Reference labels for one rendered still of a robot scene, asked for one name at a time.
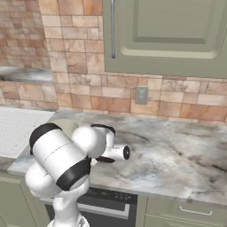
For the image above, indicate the sage green drawer front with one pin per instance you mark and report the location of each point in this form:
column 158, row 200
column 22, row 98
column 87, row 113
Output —
column 165, row 207

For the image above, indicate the black dishwasher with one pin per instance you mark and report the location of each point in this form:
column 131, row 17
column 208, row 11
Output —
column 112, row 198

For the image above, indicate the sage green upper cupboard door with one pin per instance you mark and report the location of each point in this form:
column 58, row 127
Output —
column 177, row 29

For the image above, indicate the sage green cupboard door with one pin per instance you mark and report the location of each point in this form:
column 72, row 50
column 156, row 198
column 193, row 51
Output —
column 183, row 223
column 177, row 29
column 14, row 204

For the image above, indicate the sage green lower cupboard door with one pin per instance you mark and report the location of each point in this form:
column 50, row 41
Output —
column 14, row 204
column 183, row 223

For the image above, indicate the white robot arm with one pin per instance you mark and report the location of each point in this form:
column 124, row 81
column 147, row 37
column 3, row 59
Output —
column 59, row 153

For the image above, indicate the grey wall socket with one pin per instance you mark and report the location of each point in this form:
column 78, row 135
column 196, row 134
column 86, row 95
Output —
column 142, row 95

